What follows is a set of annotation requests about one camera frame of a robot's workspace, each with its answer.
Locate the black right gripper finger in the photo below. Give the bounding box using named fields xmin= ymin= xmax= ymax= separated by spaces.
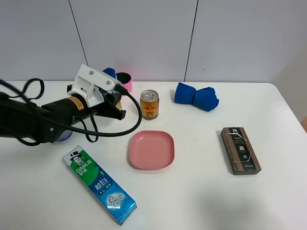
xmin=103 ymin=93 xmax=126 ymax=120

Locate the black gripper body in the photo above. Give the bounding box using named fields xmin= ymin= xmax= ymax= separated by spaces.
xmin=67 ymin=86 xmax=120 ymax=119

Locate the white shampoo bottle blue cap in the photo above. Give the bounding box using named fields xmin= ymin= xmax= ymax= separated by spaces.
xmin=103 ymin=68 xmax=122 ymax=110

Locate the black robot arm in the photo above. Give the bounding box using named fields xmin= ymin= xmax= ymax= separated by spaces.
xmin=0 ymin=92 xmax=126 ymax=143

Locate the pink toy saucepan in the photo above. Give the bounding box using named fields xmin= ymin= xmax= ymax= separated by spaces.
xmin=116 ymin=72 xmax=132 ymax=93

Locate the gold energy drink can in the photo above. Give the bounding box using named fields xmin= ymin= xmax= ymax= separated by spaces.
xmin=140 ymin=90 xmax=159 ymax=120

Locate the purple lidded round container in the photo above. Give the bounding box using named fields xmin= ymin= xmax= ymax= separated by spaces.
xmin=57 ymin=130 xmax=73 ymax=142

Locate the pink square plate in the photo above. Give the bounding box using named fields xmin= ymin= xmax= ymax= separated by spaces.
xmin=129 ymin=130 xmax=175 ymax=170

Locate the blue rolled towel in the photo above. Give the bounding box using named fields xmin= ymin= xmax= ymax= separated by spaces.
xmin=174 ymin=82 xmax=219 ymax=112

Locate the Darlie toothpaste box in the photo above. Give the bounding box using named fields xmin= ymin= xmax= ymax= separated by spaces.
xmin=62 ymin=146 xmax=137 ymax=225

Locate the brown coffee capsule box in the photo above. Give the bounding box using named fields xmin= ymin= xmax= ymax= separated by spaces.
xmin=221 ymin=127 xmax=261 ymax=175

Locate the black cable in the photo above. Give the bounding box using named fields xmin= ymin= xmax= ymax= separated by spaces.
xmin=0 ymin=78 xmax=142 ymax=146

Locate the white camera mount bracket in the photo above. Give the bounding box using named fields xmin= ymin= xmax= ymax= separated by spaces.
xmin=67 ymin=64 xmax=122 ymax=108

